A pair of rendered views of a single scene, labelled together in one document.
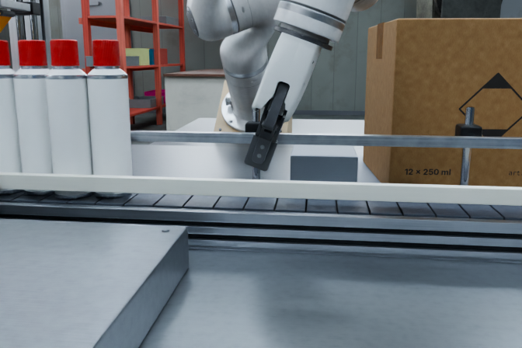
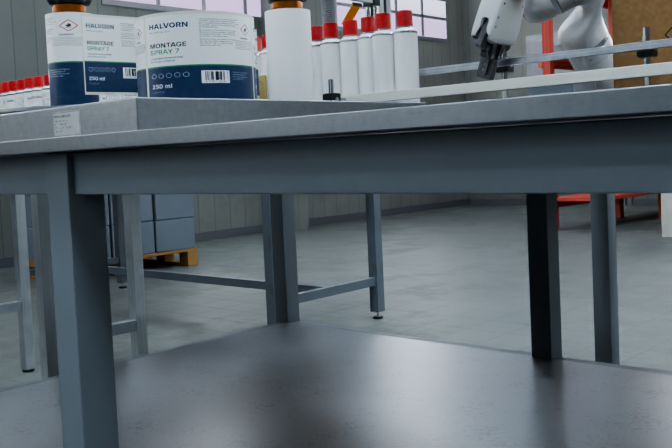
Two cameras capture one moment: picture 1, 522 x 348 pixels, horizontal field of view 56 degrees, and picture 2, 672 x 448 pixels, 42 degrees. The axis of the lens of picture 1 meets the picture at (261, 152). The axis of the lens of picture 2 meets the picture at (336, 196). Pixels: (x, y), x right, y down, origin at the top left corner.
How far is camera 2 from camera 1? 125 cm
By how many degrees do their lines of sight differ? 36
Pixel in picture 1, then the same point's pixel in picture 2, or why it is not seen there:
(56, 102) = (375, 49)
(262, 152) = (484, 66)
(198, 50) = not seen: outside the picture
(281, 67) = (484, 8)
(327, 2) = not seen: outside the picture
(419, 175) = not seen: hidden behind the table
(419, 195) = (567, 78)
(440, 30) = not seen: outside the picture
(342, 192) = (522, 82)
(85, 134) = (391, 69)
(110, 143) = (403, 72)
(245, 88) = (585, 67)
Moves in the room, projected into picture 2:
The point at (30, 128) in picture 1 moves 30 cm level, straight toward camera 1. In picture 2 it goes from (363, 68) to (339, 54)
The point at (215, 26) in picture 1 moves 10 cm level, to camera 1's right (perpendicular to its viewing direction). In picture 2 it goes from (536, 8) to (575, 2)
